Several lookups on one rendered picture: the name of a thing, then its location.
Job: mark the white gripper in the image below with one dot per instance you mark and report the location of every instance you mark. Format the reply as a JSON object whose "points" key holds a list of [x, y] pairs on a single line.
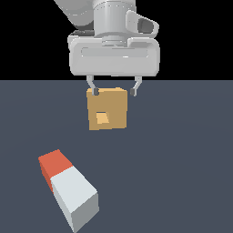
{"points": [[115, 59]]}

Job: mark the red and white peg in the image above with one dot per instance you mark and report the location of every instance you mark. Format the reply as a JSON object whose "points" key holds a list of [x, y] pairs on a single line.
{"points": [[71, 185]]}

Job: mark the tan box with square hole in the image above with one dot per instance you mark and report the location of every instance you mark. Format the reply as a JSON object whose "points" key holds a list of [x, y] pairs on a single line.
{"points": [[115, 104]]}

